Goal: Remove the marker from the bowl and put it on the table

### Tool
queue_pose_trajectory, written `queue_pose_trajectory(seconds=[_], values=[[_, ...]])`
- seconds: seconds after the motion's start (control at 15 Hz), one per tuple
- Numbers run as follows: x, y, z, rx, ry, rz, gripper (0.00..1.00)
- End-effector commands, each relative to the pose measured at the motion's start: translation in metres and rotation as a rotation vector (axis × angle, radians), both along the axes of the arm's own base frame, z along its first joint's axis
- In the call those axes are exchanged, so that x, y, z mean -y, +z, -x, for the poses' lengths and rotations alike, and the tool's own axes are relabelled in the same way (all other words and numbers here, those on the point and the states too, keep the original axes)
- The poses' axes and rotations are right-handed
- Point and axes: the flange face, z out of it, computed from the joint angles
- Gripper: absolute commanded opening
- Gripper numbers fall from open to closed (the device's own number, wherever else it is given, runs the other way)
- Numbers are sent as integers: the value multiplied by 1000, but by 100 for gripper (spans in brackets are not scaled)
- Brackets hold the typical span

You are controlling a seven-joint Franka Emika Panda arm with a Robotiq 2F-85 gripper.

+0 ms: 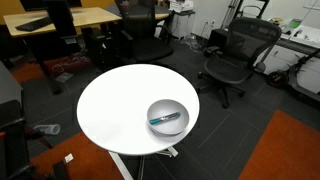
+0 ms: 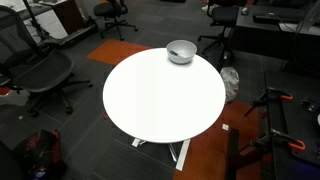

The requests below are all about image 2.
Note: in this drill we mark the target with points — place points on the white plastic bag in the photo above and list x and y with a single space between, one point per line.
231 81

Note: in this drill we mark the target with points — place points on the red black backpack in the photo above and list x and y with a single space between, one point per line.
40 156

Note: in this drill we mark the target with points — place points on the black office chair far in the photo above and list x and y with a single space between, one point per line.
111 11

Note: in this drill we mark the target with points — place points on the black desk with devices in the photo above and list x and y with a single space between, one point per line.
279 33

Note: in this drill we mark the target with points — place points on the round white table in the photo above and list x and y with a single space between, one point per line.
155 100

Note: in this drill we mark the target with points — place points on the black orange clamp lower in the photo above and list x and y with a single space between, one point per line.
264 142

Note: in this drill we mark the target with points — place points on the black office chair right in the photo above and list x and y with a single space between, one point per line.
223 13

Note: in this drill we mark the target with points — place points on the black mesh office chair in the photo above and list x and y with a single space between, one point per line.
25 66

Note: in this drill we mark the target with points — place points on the black orange clamp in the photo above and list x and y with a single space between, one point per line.
264 142
270 94

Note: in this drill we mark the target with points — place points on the black orange clamp upper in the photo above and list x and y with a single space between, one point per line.
270 94

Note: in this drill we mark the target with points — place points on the white bowl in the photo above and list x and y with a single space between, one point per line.
183 47

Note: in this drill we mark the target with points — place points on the blue marker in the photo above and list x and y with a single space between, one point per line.
175 53

